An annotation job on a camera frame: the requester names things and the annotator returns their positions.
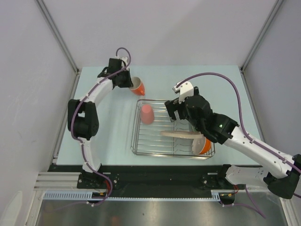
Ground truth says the orange ceramic mug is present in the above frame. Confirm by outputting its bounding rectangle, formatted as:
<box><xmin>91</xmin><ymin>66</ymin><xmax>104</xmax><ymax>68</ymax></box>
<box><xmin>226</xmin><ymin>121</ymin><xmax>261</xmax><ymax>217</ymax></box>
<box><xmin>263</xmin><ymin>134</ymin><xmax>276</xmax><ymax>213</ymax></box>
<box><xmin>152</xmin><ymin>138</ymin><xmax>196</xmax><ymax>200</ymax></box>
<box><xmin>129</xmin><ymin>77</ymin><xmax>145</xmax><ymax>96</ymax></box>

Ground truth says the pink plastic cup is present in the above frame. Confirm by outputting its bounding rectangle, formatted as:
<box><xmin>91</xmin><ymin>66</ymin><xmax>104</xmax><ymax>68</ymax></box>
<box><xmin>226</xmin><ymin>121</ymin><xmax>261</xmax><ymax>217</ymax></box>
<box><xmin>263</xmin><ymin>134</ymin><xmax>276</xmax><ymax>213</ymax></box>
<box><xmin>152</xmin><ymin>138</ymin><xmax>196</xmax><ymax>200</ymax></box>
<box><xmin>141</xmin><ymin>105</ymin><xmax>155</xmax><ymax>125</ymax></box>

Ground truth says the beige pink floral plate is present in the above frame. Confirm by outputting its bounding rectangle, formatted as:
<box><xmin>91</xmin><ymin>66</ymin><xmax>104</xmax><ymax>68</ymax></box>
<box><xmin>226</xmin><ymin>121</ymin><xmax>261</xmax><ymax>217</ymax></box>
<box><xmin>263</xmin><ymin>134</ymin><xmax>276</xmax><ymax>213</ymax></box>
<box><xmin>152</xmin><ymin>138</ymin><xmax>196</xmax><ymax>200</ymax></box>
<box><xmin>160</xmin><ymin>130</ymin><xmax>203</xmax><ymax>139</ymax></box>

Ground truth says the orange and white bowl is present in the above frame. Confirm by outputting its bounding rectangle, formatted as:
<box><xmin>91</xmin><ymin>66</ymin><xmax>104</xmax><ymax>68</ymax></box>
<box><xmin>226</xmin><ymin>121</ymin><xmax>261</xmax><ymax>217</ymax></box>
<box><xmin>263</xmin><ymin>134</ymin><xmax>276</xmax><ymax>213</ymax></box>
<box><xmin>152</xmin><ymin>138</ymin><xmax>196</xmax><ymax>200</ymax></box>
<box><xmin>192</xmin><ymin>138</ymin><xmax>211</xmax><ymax>155</ymax></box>

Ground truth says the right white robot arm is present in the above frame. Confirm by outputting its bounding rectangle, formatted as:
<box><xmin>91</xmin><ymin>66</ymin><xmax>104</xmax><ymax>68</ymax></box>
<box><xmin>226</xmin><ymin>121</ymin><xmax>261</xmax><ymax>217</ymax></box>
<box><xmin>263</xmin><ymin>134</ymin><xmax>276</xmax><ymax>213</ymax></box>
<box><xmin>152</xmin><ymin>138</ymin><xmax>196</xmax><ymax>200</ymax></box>
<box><xmin>165</xmin><ymin>95</ymin><xmax>301</xmax><ymax>199</ymax></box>

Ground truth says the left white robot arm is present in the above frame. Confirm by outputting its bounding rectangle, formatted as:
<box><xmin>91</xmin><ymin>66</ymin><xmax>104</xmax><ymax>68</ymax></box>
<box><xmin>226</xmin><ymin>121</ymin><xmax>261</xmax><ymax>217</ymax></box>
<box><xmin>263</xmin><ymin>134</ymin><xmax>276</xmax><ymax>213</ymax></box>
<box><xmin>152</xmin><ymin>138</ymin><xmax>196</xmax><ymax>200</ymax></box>
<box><xmin>67</xmin><ymin>56</ymin><xmax>133</xmax><ymax>188</ymax></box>

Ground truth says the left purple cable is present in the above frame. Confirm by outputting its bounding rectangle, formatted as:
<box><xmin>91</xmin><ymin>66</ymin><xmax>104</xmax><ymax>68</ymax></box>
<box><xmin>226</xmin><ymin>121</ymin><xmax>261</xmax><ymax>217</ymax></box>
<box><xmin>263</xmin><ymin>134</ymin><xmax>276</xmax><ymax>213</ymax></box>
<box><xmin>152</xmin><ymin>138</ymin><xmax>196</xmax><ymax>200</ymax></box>
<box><xmin>70</xmin><ymin>47</ymin><xmax>132</xmax><ymax>189</ymax></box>

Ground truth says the purple cable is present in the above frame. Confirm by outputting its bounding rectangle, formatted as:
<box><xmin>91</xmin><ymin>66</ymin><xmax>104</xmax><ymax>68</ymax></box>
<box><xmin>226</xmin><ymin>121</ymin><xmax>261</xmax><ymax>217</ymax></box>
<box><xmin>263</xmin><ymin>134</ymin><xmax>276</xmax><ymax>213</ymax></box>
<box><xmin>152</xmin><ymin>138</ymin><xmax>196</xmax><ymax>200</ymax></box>
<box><xmin>176</xmin><ymin>72</ymin><xmax>301</xmax><ymax>169</ymax></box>
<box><xmin>70</xmin><ymin>47</ymin><xmax>132</xmax><ymax>189</ymax></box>

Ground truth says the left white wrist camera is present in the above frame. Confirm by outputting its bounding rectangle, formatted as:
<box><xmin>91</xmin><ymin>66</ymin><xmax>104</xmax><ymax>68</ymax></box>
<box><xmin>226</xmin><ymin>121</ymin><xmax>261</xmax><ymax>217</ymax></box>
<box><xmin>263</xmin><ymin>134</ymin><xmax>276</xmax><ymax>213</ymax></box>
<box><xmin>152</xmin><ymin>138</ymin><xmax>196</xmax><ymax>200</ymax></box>
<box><xmin>115</xmin><ymin>56</ymin><xmax>129</xmax><ymax>68</ymax></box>

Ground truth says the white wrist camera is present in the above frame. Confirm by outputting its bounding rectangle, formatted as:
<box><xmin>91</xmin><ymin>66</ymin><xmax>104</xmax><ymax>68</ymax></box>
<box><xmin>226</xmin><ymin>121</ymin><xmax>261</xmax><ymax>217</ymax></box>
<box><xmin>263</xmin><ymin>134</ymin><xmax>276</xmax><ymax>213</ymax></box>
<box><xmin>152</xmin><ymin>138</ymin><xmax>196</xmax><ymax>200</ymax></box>
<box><xmin>172</xmin><ymin>81</ymin><xmax>199</xmax><ymax>104</ymax></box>
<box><xmin>115</xmin><ymin>56</ymin><xmax>129</xmax><ymax>68</ymax></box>

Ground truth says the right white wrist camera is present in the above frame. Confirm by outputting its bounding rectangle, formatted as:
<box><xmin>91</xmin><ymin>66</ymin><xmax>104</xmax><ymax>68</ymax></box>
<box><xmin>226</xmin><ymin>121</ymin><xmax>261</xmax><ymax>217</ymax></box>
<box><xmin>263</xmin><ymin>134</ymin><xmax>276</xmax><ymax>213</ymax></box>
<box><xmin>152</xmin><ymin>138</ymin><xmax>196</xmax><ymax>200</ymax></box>
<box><xmin>172</xmin><ymin>81</ymin><xmax>199</xmax><ymax>104</ymax></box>

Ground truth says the chrome wire dish rack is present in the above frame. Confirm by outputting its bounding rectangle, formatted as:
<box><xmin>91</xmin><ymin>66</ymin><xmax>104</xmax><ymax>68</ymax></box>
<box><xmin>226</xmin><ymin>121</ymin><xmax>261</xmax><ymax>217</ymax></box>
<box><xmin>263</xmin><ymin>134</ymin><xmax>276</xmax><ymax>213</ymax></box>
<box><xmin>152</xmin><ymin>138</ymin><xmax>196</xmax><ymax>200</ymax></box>
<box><xmin>131</xmin><ymin>99</ymin><xmax>215</xmax><ymax>159</ymax></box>

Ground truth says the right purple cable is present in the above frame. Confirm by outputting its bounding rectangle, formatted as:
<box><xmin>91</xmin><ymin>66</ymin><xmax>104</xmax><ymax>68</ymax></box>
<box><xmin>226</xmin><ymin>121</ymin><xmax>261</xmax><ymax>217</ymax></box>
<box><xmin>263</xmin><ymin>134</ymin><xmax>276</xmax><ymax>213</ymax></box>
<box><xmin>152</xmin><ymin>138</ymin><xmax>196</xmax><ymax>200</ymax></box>
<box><xmin>176</xmin><ymin>72</ymin><xmax>301</xmax><ymax>169</ymax></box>

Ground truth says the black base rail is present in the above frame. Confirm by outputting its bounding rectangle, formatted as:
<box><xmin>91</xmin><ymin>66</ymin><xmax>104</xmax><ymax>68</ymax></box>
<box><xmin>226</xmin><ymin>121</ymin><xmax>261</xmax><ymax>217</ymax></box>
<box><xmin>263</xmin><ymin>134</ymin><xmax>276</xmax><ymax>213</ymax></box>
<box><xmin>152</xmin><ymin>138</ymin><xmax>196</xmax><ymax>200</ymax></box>
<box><xmin>48</xmin><ymin>164</ymin><xmax>231</xmax><ymax>198</ymax></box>

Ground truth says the white slotted cable duct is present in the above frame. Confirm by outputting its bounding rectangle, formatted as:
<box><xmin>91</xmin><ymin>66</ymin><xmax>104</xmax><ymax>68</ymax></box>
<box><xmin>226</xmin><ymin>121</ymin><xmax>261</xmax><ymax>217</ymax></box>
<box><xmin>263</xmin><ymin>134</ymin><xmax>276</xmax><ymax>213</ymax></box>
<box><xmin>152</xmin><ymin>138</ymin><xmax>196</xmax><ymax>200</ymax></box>
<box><xmin>43</xmin><ymin>191</ymin><xmax>229</xmax><ymax>203</ymax></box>

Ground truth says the aluminium frame profile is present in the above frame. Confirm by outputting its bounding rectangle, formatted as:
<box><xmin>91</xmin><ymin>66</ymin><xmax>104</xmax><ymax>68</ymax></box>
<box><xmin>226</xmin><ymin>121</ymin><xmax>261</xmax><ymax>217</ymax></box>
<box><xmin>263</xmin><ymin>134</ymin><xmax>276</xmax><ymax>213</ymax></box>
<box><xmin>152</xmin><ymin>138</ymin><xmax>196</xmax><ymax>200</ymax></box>
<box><xmin>34</xmin><ymin>172</ymin><xmax>79</xmax><ymax>191</ymax></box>

